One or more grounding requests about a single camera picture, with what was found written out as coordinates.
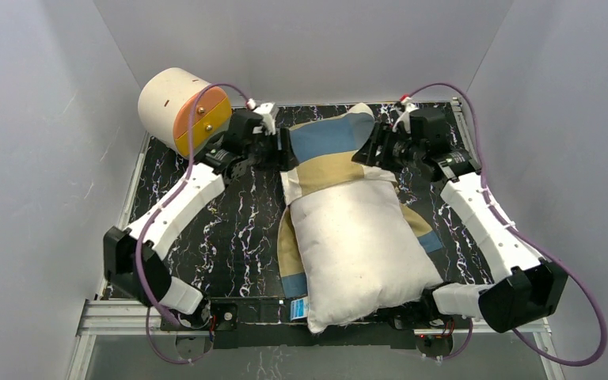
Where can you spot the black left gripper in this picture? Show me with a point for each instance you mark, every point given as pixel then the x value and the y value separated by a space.
pixel 283 149

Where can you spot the blue pillow label tag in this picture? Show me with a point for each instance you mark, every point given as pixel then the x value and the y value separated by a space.
pixel 299 309

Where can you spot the white pillow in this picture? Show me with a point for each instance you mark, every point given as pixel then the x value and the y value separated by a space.
pixel 359 253

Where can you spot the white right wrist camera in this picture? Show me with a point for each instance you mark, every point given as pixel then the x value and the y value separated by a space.
pixel 405 107

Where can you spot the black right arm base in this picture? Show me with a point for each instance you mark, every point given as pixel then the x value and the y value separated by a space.
pixel 423 314

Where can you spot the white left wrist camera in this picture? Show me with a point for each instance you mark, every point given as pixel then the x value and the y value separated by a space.
pixel 268 112

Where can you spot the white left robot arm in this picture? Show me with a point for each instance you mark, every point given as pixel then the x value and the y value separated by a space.
pixel 134 256

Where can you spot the aluminium table frame rail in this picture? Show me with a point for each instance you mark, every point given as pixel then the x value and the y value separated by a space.
pixel 231 250

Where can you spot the round cream drawer cabinet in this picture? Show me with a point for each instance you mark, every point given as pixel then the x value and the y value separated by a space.
pixel 168 99

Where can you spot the blue beige white pillowcase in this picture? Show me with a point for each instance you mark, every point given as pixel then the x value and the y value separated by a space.
pixel 325 169

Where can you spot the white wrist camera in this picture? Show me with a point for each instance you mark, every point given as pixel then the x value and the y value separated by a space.
pixel 405 107
pixel 268 112

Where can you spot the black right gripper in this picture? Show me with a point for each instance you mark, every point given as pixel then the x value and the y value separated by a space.
pixel 377 147

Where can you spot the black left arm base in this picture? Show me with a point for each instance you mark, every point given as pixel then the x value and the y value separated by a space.
pixel 211 317

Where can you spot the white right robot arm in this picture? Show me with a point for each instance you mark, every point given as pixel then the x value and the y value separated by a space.
pixel 526 287

